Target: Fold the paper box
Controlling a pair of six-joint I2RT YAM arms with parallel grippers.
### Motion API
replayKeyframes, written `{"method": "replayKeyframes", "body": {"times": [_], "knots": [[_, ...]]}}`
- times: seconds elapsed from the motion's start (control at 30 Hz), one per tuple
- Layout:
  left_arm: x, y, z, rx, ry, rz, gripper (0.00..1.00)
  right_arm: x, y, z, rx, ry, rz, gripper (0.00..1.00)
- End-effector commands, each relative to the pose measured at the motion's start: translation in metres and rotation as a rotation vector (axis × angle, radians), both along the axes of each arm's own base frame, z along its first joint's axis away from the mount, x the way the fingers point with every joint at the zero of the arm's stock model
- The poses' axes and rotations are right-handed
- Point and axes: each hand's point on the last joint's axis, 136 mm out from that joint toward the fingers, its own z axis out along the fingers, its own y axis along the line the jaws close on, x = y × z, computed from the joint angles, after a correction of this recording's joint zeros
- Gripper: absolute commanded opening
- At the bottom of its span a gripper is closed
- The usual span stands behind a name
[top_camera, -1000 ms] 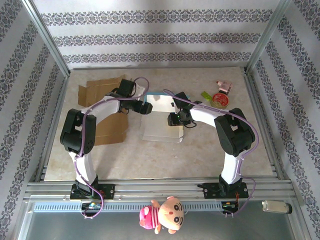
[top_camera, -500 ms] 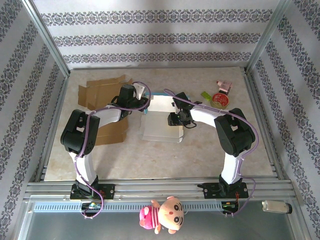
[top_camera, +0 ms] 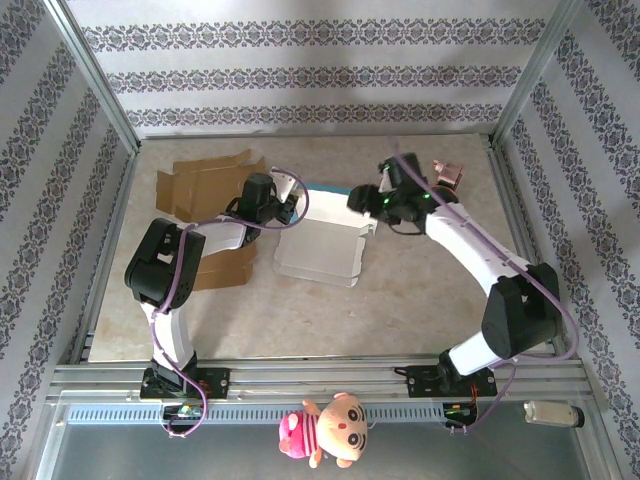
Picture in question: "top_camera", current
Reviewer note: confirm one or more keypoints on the teal and white paper box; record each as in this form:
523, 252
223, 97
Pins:
320, 245

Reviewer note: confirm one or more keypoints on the brown cardboard box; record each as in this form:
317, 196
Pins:
200, 185

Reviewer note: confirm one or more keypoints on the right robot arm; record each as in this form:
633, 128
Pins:
520, 320

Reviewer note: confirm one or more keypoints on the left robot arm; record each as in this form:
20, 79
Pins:
160, 265

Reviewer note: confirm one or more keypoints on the small pink toy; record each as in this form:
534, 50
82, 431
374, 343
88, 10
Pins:
450, 175

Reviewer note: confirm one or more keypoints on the right circuit board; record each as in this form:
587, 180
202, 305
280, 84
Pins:
459, 410

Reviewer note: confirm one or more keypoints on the circuit board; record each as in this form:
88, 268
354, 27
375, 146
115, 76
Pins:
459, 410
184, 411

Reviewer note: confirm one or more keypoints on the plush doll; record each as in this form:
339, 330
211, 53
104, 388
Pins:
330, 430

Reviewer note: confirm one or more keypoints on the left circuit board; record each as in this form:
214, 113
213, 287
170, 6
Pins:
184, 411

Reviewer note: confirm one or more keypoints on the clear bottle with black cap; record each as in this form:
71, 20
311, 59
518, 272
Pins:
550, 414

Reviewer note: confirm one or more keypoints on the grey metal shelf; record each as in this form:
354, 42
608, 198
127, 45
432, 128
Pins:
200, 455

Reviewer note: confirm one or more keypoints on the aluminium back rail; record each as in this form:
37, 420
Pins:
300, 135

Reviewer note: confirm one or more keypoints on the left aluminium side rail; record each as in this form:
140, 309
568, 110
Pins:
121, 200

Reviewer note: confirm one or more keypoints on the aluminium front rail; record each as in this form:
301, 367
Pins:
310, 372

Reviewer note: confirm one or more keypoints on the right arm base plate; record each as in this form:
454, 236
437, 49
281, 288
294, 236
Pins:
420, 381

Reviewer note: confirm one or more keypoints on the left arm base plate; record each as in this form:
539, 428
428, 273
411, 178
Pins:
215, 382

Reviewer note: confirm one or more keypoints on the right aluminium post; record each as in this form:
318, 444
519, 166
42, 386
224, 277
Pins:
535, 75

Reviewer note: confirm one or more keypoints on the aluminium post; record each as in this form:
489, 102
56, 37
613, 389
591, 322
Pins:
535, 75
95, 75

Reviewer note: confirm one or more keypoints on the left aluminium post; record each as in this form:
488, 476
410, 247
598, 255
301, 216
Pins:
95, 75

